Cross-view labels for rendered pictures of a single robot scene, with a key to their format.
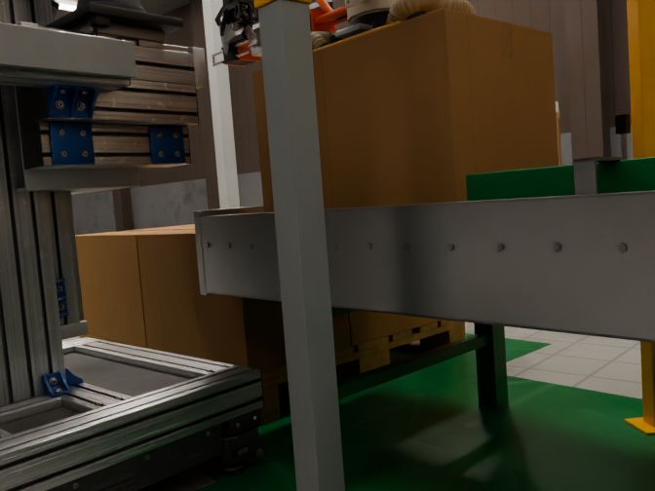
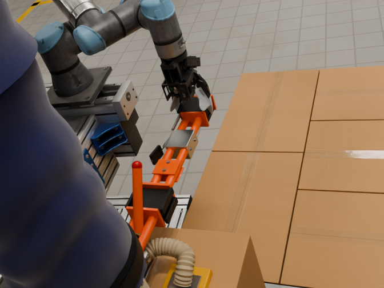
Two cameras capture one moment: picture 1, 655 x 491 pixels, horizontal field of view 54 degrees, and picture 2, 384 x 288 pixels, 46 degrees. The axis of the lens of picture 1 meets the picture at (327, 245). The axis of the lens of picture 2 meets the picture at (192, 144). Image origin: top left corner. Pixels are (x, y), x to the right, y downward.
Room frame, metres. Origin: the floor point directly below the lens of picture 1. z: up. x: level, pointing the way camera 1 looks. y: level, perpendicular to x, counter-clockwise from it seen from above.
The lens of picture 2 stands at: (1.65, -0.78, 1.81)
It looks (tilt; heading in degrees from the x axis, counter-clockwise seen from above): 38 degrees down; 72
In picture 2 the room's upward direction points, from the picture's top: 19 degrees counter-clockwise
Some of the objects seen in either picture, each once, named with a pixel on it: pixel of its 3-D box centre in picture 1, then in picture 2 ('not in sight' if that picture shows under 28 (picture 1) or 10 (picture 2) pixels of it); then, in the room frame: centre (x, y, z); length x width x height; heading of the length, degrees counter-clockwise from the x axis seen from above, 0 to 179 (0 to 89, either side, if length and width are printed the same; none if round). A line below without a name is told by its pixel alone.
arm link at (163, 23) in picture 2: not in sight; (160, 17); (2.00, 0.22, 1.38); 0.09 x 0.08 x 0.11; 97
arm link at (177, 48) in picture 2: not in sight; (171, 46); (2.00, 0.21, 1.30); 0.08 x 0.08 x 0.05
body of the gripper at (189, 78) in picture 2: (239, 5); (178, 74); (1.99, 0.21, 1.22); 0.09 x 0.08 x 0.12; 42
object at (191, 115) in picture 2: (241, 55); (198, 110); (2.02, 0.22, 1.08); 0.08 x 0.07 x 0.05; 42
